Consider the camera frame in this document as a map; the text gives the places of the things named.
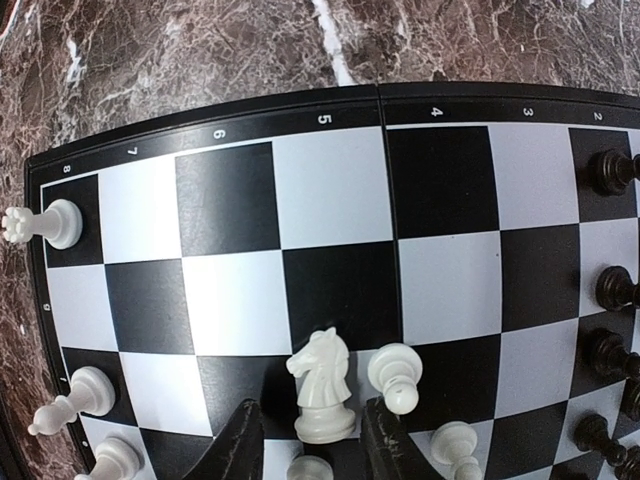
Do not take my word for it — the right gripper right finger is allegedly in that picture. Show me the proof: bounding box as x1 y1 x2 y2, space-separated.
360 397 440 480

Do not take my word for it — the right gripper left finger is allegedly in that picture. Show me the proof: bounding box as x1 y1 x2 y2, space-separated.
183 399 264 480

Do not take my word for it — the white knight piece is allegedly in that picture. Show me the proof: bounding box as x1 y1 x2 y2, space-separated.
286 327 356 445

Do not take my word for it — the white piece front row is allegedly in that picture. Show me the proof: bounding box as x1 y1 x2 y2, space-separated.
74 437 142 480

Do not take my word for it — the white bishop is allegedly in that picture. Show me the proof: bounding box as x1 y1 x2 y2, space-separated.
27 366 116 436

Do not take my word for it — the black grey chess board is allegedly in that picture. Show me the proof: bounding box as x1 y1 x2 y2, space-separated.
25 83 639 479

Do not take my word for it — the white rook corner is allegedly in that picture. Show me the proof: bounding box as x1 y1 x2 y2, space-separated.
1 199 83 250

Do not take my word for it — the white chess piece cluster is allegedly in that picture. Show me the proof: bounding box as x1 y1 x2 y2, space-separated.
287 342 484 480

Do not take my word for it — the black chess pieces row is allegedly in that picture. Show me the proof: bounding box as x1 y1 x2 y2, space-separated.
572 149 639 479

